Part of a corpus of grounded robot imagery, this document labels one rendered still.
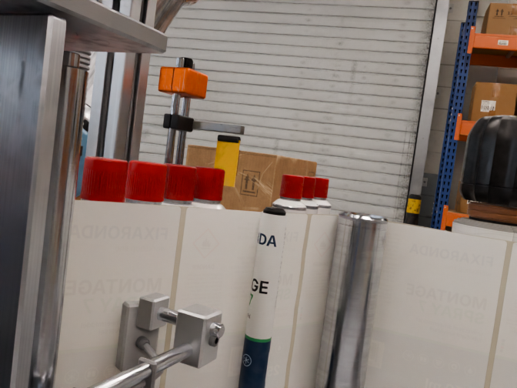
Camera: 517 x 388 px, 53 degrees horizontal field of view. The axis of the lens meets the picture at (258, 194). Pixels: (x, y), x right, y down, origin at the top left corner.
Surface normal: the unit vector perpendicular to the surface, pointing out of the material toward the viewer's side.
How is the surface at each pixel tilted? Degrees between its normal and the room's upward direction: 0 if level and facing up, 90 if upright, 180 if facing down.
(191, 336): 90
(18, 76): 90
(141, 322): 90
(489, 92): 90
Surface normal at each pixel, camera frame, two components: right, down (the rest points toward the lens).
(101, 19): 0.89, 0.15
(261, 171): -0.40, 0.00
